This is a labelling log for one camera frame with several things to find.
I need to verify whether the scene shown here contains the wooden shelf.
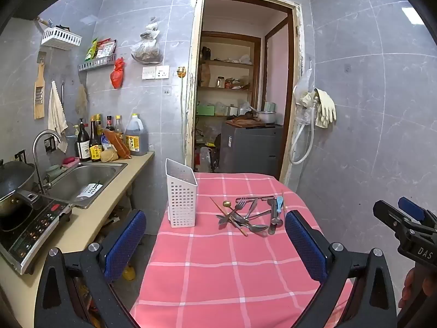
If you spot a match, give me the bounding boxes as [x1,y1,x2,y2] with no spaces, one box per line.
[197,31,262,117]

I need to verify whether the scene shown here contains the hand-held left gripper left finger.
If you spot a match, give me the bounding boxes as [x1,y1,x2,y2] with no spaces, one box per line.
[34,209,147,328]

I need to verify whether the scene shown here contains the beige towel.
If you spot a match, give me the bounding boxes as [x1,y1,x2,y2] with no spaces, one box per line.
[48,81,69,153]

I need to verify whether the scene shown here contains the person's right hand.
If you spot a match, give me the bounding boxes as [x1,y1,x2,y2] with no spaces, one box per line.
[398,266,437,311]

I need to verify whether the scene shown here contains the metal pot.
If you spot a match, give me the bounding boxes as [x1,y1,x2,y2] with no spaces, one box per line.
[256,109,276,124]

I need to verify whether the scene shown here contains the induction cooker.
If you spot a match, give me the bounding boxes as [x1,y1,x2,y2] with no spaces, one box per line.
[0,191,74,276]

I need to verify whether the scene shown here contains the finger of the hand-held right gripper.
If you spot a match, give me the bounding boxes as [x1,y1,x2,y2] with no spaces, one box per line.
[398,196,437,228]
[373,200,415,236]

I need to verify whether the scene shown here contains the red snack packet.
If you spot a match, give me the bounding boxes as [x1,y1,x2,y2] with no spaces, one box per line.
[96,39,117,59]

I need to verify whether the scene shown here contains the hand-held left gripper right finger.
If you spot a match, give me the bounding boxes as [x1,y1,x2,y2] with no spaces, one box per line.
[284,210,398,328]

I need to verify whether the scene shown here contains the pile of metal cutlery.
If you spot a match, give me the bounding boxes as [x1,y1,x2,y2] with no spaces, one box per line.
[216,195,285,237]

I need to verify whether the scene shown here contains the wooden cutting board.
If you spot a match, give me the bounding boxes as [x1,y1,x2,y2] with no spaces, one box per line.
[225,118,267,128]

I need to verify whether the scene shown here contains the grey wall rack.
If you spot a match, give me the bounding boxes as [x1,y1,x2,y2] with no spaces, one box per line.
[78,55,117,72]

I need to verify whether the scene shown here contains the wooden grater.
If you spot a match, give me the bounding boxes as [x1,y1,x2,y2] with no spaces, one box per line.
[33,61,46,120]

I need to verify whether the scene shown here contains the beige rubber gloves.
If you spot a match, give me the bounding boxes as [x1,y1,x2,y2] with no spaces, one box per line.
[313,88,337,129]

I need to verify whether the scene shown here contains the steel faucet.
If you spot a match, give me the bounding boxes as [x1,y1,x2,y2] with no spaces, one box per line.
[32,130,62,192]

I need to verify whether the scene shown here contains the dark wok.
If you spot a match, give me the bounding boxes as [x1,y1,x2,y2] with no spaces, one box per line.
[0,160,37,218]

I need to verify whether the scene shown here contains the white wall basket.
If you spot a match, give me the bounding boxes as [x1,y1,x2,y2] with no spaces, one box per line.
[41,25,82,49]

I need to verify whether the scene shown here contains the grey appliance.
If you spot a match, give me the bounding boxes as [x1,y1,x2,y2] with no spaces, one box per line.
[220,123,285,179]

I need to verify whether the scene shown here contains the soy sauce bottle yellow label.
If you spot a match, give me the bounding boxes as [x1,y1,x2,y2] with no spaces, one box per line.
[89,116,102,162]

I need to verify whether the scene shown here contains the clear bag of dried goods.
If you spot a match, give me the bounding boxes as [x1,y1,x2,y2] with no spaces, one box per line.
[131,17,164,65]

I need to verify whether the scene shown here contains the white hose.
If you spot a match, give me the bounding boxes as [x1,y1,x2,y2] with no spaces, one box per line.
[290,85,317,165]

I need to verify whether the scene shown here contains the large brown oil jug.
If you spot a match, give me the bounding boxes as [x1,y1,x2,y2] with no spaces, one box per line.
[125,113,148,157]

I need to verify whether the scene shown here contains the beige kitchen counter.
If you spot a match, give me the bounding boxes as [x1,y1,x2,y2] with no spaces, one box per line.
[0,150,155,328]

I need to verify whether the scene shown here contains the red plastic bag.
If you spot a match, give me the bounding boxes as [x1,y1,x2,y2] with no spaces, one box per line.
[110,58,125,90]

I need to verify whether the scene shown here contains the pink checked tablecloth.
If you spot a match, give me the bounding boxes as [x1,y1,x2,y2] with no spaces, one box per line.
[130,172,354,328]

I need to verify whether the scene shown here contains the orange-red packet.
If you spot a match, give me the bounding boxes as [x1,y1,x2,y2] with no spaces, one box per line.
[102,128,132,160]

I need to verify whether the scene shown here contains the hanging mesh bag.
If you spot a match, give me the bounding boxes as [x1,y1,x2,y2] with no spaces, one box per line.
[75,84,89,117]

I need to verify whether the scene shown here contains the steel sink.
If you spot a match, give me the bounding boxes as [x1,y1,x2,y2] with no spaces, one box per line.
[44,162,128,210]

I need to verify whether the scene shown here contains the white sink strainer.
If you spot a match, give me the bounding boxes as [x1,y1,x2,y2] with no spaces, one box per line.
[77,183,104,201]

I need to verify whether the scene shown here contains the white plastic utensil basket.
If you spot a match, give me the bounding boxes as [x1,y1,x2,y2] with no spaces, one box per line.
[165,158,199,229]

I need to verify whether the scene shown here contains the door frame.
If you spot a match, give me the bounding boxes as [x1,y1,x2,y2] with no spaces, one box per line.
[184,0,305,186]

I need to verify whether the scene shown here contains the green snack packet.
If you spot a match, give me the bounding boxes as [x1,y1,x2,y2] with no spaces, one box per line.
[85,38,98,62]

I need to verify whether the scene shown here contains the gold spoon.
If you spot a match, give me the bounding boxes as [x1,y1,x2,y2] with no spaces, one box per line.
[218,200,233,225]

